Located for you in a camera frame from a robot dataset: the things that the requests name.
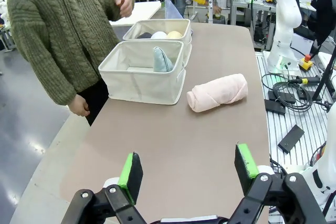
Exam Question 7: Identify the person's black trousers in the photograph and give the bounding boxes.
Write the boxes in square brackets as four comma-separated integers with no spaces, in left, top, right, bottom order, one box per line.
[76,78,110,127]

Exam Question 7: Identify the pink rolled towel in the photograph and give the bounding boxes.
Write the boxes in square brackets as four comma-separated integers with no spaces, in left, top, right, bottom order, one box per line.
[186,73,249,113]

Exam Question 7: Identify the person's left hand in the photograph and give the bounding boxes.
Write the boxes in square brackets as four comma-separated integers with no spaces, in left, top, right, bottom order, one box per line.
[114,0,135,18]

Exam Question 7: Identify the black coiled cable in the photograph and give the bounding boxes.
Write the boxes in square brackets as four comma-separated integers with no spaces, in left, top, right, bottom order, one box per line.
[261,73,313,114]

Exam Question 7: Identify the grey blue towel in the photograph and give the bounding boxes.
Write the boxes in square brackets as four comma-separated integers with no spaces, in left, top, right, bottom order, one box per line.
[164,0,185,20]

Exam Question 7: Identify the person in black clothes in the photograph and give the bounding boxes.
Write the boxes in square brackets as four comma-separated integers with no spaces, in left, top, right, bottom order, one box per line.
[306,0,335,48]

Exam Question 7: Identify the black tripod leg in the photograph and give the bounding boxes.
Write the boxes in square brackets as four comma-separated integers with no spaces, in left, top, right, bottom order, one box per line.
[311,49,336,102]

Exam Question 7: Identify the black rectangular box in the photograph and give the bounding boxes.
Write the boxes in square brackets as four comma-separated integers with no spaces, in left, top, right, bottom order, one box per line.
[267,90,297,105]
[264,99,287,116]

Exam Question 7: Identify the white side table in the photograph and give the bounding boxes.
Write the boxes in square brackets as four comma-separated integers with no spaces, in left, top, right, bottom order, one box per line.
[108,0,162,27]

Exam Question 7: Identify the person's right hand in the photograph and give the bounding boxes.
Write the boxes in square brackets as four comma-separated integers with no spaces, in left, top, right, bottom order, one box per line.
[67,93,90,117]

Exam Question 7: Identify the yellow black enabling handle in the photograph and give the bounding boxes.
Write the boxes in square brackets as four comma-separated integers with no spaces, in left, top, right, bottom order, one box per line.
[288,75,321,86]

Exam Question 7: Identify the yellow emergency stop box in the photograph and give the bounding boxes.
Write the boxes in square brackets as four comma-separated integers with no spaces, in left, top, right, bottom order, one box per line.
[298,54,313,72]

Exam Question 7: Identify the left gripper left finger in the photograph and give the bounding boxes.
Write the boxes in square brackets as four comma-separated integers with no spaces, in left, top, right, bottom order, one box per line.
[60,152,146,224]

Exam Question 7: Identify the beige fabric bin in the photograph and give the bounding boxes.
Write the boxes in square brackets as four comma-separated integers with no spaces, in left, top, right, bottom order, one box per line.
[122,18,193,68]
[98,40,187,105]

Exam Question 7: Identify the white rolled towel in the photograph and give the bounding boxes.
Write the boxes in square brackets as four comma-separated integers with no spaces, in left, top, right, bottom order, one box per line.
[150,31,168,40]

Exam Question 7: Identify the light blue towel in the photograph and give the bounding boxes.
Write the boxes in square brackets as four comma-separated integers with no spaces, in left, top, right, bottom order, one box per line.
[153,46,174,73]

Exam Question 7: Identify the black flat plate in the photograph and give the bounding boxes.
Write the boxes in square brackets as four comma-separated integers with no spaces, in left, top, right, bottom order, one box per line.
[277,124,306,155]

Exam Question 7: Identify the person's left forearm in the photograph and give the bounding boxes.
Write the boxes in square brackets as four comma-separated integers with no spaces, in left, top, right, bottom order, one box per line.
[101,0,132,22]

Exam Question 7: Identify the green knit sweater torso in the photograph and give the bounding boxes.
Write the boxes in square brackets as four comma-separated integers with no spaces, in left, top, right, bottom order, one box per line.
[7,0,135,106]

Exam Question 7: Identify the person's right forearm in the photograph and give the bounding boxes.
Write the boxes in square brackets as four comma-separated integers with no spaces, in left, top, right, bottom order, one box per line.
[33,56,78,106]

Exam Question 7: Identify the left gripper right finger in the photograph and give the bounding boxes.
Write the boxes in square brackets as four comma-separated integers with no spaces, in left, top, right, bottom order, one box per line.
[228,143,328,224]

